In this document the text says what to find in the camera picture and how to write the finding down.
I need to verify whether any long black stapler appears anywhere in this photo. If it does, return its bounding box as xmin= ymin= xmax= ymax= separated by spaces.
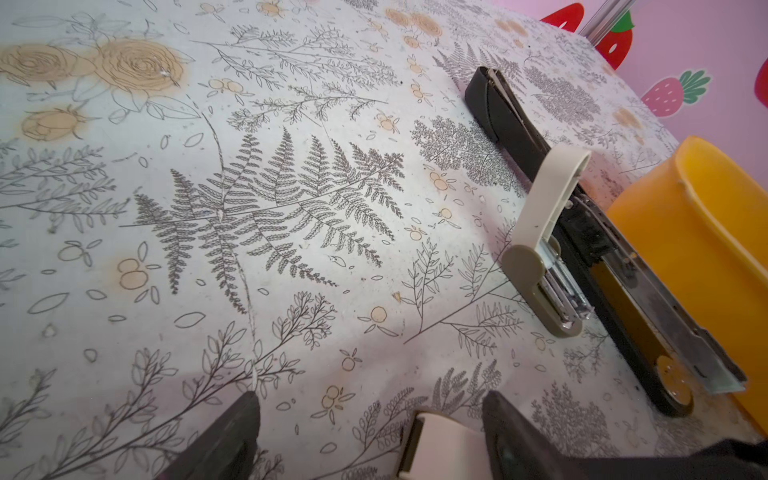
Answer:
xmin=465 ymin=66 xmax=747 ymax=417

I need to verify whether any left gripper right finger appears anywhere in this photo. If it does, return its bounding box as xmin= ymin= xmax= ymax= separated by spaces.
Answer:
xmin=482 ymin=390 xmax=767 ymax=480

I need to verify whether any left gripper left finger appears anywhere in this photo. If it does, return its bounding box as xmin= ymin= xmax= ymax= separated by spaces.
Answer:
xmin=157 ymin=391 xmax=261 ymax=480

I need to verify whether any yellow plastic tray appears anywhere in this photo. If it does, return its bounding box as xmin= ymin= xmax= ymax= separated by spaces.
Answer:
xmin=607 ymin=137 xmax=767 ymax=429

